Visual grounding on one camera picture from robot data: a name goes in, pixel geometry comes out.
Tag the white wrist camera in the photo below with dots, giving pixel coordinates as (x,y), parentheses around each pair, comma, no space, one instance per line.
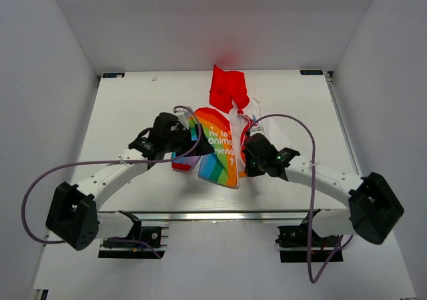
(184,117)
(256,128)

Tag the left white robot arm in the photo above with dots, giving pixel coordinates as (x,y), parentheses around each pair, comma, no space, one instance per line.
(75,215)

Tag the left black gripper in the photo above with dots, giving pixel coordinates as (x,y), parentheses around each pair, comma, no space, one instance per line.
(204,147)

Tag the left blue table label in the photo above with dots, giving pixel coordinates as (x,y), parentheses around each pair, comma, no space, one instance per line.
(113,75)

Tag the blue table label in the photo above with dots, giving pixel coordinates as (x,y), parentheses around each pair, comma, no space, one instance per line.
(311,72)
(113,75)

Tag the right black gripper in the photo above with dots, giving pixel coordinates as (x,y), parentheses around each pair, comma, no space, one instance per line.
(249,170)

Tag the right blue table label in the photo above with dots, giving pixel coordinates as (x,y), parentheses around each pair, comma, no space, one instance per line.
(311,72)

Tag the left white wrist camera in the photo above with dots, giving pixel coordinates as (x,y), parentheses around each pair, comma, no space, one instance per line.
(184,117)

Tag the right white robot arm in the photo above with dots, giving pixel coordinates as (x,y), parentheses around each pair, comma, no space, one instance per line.
(370,207)

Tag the red rainbow kids jacket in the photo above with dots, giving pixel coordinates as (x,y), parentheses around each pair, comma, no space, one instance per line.
(225,120)

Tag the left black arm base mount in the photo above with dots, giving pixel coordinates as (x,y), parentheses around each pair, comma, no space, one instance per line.
(124,235)

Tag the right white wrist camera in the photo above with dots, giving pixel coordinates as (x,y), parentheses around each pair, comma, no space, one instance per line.
(256,128)

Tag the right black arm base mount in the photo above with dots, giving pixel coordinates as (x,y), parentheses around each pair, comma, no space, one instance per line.
(292,243)

